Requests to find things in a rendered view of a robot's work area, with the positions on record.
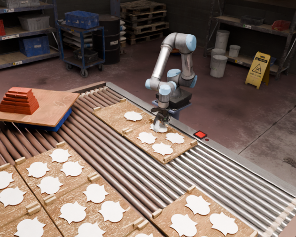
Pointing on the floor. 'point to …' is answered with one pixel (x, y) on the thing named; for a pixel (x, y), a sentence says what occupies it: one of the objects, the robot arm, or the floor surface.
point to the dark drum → (112, 46)
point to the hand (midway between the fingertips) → (159, 127)
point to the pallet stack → (143, 20)
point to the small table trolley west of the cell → (70, 61)
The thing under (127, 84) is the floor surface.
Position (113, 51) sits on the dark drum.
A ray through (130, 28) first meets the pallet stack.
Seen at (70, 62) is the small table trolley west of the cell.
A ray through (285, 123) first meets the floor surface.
